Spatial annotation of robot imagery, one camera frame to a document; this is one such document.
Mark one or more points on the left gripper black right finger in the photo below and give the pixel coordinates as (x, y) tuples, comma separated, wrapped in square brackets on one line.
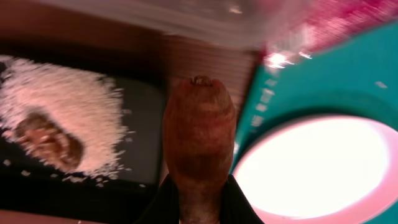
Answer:
[(235, 208)]

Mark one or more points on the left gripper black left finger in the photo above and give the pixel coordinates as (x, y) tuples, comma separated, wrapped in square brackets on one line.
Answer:
[(164, 208)]

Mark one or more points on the white round plate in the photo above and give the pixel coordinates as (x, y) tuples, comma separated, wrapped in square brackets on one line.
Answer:
[(322, 169)]

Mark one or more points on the brown carrot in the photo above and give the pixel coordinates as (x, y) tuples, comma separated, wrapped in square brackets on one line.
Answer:
[(199, 126)]

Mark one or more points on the pile of white rice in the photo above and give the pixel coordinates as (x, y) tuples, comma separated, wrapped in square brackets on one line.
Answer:
[(87, 105)]

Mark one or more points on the brown meat patty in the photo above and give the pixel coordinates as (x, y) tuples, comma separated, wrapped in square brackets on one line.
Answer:
[(42, 139)]

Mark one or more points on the black plastic tray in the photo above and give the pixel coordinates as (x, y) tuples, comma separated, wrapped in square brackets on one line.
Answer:
[(27, 186)]

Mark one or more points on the teal serving tray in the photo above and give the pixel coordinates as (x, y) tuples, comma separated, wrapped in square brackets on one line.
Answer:
[(358, 78)]

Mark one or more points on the clear plastic storage bin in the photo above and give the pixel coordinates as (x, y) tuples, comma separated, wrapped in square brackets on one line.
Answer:
[(232, 23)]

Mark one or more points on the red snack wrapper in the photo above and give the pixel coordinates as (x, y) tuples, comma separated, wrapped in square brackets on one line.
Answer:
[(323, 25)]

